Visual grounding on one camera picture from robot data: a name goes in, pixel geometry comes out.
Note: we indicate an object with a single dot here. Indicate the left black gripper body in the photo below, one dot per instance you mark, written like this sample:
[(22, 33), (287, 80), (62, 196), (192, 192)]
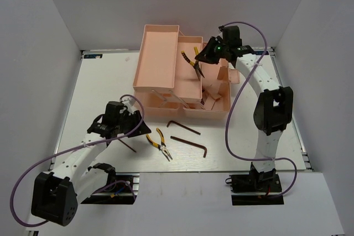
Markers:
[(129, 121)]

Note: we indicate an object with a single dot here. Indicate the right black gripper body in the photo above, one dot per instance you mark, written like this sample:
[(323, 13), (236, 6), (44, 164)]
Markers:
[(217, 50)]

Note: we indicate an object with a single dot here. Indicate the yellow side cutter pliers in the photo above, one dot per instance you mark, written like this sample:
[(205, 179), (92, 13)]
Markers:
[(194, 64)]

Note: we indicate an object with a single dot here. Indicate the small dark hex key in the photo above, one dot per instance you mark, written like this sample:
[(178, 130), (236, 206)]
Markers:
[(128, 146)]

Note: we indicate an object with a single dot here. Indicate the yellow needle nose pliers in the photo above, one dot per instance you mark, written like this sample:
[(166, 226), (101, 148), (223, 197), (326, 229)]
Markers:
[(160, 146)]

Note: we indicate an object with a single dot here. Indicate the pink plastic tool box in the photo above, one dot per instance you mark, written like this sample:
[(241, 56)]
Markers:
[(168, 86)]

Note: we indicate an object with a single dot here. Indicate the long hex key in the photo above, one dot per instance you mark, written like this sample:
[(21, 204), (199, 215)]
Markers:
[(182, 126), (191, 144)]

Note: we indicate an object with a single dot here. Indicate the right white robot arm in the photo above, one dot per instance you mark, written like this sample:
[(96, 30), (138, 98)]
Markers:
[(274, 107)]

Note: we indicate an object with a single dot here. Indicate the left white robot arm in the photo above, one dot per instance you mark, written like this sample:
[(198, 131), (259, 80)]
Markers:
[(58, 193)]

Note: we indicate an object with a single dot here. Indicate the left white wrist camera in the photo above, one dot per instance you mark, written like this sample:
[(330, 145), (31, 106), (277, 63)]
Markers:
[(129, 104)]

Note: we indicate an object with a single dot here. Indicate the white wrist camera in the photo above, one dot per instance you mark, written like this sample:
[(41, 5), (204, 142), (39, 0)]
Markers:
[(129, 104), (221, 30)]

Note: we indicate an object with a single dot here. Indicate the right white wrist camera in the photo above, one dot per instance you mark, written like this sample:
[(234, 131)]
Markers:
[(221, 30)]

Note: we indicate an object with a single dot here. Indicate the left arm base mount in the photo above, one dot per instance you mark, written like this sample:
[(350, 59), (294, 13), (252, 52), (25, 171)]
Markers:
[(121, 189)]

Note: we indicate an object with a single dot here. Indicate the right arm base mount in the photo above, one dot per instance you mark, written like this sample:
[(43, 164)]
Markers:
[(244, 191)]

